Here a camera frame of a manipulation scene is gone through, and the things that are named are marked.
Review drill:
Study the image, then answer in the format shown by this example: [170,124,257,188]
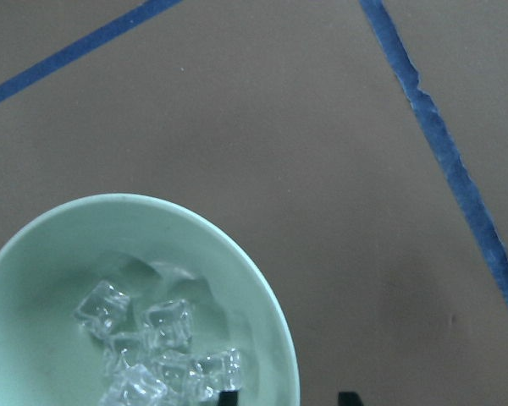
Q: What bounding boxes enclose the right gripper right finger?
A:
[337,392,362,406]

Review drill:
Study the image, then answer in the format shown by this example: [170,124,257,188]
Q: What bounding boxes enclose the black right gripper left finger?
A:
[217,390,239,406]

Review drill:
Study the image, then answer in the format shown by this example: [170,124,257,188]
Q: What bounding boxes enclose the clear ice cubes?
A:
[74,280,242,405]

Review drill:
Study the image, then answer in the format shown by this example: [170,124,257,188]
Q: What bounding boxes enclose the green bowl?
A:
[0,194,301,405]

